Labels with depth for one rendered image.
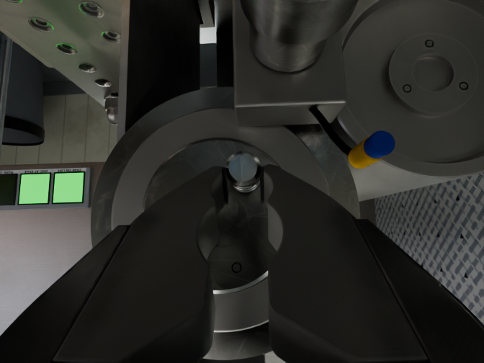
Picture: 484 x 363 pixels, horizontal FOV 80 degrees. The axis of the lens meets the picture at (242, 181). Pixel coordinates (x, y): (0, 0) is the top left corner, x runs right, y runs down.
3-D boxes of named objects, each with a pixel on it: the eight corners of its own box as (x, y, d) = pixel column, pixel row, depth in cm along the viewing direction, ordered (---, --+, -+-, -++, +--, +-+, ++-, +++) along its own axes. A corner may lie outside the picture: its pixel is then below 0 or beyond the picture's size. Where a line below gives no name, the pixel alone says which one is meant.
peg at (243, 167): (222, 153, 11) (256, 146, 11) (228, 167, 14) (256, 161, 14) (228, 188, 11) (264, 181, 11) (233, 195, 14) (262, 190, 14)
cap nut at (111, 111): (120, 95, 50) (119, 119, 49) (130, 104, 54) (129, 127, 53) (100, 96, 50) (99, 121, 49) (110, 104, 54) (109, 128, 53)
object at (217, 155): (108, 222, 14) (209, 106, 15) (126, 222, 16) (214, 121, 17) (226, 330, 13) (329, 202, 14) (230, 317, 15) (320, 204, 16)
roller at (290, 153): (296, 82, 16) (365, 297, 14) (271, 171, 41) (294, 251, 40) (92, 138, 16) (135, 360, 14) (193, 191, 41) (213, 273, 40)
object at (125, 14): (133, -103, 20) (124, 163, 17) (199, 74, 43) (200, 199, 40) (126, -102, 20) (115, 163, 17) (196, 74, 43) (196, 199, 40)
